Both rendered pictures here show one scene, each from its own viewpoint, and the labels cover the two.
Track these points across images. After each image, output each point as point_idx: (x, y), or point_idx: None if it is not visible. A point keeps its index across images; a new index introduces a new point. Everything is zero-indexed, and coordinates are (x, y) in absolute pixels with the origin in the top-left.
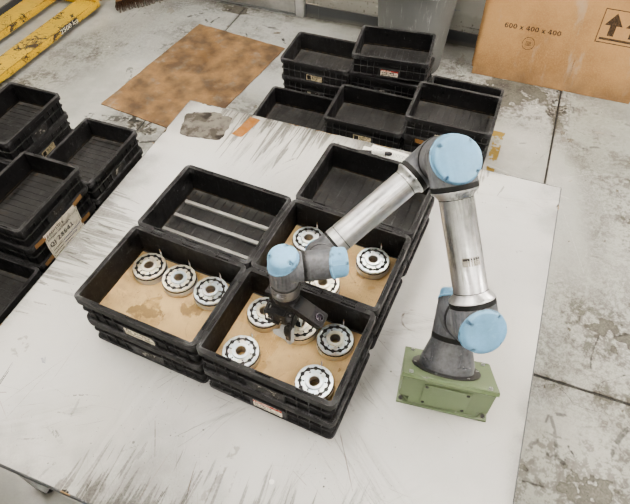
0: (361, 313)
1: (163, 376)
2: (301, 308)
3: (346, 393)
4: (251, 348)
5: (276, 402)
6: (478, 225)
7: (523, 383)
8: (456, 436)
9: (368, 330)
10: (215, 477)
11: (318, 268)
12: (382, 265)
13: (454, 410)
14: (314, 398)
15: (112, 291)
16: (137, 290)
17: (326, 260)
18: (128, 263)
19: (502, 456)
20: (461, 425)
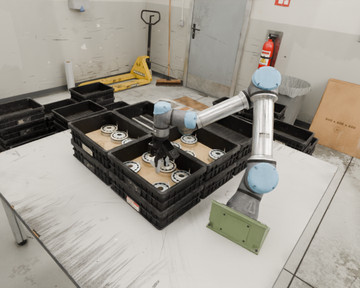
0: (199, 165)
1: (91, 178)
2: (166, 145)
3: (176, 202)
4: (136, 167)
5: (136, 195)
6: (272, 118)
7: (289, 244)
8: (235, 256)
9: (199, 171)
10: (87, 226)
11: (178, 116)
12: None
13: (239, 241)
14: (154, 187)
15: (87, 134)
16: (98, 136)
17: (184, 113)
18: (101, 126)
19: (262, 277)
20: (241, 251)
